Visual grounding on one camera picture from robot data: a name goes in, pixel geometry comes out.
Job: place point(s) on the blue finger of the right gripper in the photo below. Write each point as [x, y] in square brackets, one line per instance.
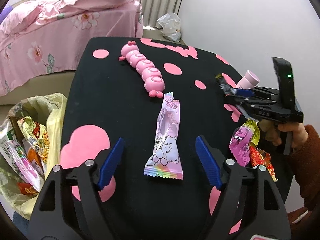
[244, 113]
[247, 93]

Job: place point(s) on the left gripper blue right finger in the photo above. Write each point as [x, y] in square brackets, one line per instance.
[211, 160]

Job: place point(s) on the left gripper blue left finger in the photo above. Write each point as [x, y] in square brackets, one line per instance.
[108, 161]

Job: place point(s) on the pink yellow candy wrapper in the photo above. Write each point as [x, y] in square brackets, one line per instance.
[248, 133]

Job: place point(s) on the pink cartoon candy wrapper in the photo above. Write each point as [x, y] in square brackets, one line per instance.
[165, 160]

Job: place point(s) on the gold yellow snack wrapper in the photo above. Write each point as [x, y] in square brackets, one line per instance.
[37, 136]

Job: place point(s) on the pink spoon-shaped snack pack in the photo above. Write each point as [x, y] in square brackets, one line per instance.
[29, 173]

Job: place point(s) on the green white snack wrapper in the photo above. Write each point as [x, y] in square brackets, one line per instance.
[7, 134]

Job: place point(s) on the yellow trash bag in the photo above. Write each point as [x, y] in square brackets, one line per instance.
[48, 110]

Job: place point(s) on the person's right hand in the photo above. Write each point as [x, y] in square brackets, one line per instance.
[273, 130]

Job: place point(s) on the pink cylindrical container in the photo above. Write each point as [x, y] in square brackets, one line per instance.
[249, 80]

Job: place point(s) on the black small wrapper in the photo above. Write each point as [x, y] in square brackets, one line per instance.
[225, 87]

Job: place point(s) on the red gold snack packet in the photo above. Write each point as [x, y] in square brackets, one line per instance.
[260, 157]

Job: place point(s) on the black pink-patterned tablecloth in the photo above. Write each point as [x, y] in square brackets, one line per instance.
[108, 94]

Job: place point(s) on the brown fuzzy right sleeve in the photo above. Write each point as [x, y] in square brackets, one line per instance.
[305, 165]

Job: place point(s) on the pink caterpillar toy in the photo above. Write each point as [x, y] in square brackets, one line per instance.
[151, 76]

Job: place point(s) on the white plastic bag on floor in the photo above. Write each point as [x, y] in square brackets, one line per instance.
[171, 26]

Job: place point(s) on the bed with pink floral quilt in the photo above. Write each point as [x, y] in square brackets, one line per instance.
[46, 36]

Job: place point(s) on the purple pillow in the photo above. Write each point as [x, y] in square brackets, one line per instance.
[5, 12]

